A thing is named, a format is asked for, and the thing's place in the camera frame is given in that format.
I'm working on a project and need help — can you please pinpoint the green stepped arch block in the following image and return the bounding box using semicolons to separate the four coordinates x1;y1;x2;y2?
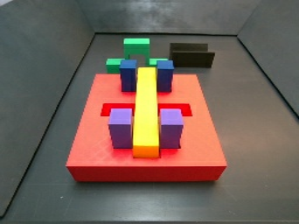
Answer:
105;38;167;74

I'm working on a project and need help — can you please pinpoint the red board base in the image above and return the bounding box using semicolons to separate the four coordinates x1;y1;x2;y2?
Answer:
67;74;227;182

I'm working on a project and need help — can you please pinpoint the purple arch block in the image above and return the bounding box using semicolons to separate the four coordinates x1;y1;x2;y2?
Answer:
108;108;183;149

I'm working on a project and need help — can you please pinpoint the yellow long bar block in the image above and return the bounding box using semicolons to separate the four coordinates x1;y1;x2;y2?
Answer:
133;67;159;158

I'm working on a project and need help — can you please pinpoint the black bracket holder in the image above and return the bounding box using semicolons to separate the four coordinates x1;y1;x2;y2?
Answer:
169;43;215;68

